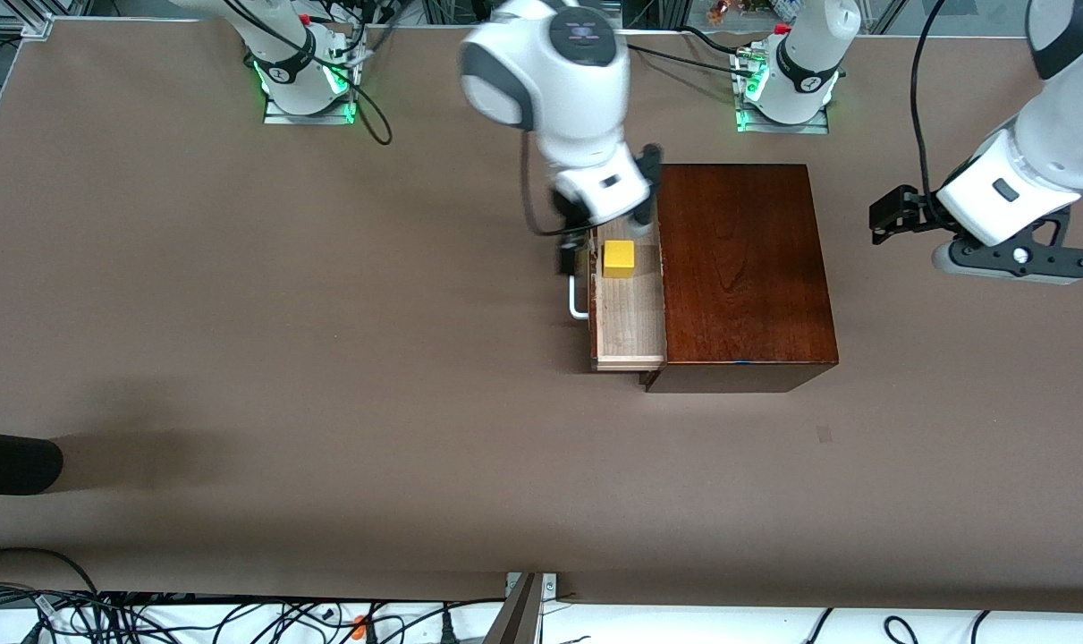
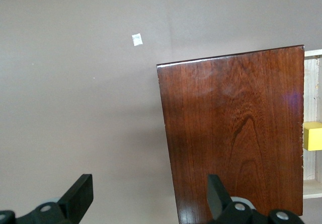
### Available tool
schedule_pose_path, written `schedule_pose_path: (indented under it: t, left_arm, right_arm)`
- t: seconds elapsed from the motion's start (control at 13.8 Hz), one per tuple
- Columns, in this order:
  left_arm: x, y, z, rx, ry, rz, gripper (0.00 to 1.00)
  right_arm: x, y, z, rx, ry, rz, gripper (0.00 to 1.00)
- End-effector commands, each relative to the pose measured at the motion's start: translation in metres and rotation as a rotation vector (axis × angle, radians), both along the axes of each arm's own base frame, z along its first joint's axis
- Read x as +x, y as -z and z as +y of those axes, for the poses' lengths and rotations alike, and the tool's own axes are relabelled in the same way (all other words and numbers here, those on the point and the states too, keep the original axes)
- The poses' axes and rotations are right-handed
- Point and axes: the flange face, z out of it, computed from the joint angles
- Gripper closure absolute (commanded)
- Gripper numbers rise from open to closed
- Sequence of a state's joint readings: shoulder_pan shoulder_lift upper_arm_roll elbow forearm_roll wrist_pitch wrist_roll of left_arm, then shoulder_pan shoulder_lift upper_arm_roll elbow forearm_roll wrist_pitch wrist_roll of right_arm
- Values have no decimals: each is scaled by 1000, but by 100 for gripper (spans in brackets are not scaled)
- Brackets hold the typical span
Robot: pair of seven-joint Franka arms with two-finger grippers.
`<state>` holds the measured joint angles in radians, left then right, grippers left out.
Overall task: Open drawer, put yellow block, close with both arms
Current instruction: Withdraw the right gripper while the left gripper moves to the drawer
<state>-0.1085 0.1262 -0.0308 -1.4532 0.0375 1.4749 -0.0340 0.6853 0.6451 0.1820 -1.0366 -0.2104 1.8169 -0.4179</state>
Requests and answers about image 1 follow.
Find aluminium frame rail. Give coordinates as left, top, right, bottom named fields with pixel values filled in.
left=0, top=0, right=55, bottom=40

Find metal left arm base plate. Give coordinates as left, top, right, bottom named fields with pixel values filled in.
left=735, top=49, right=831, bottom=135

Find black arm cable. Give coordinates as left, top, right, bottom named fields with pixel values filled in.
left=224, top=0, right=587, bottom=238
left=911, top=0, right=950, bottom=203

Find grey metal post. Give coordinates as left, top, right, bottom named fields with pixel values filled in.
left=483, top=572, right=560, bottom=644

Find dark brown wooden cabinet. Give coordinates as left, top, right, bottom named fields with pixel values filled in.
left=641, top=163, right=840, bottom=394

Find black ribbed cylinder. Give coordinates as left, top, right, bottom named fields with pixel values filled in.
left=0, top=429, right=64, bottom=496

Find wooden drawer with white handle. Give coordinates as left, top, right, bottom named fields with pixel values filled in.
left=570, top=215, right=668, bottom=373

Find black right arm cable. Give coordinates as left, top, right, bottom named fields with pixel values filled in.
left=224, top=0, right=587, bottom=238

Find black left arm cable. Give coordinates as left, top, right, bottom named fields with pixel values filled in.
left=911, top=0, right=950, bottom=203

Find tangled black cables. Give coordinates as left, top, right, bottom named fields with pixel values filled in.
left=0, top=581, right=506, bottom=644

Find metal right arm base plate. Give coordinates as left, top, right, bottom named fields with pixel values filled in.
left=262, top=36, right=358, bottom=126

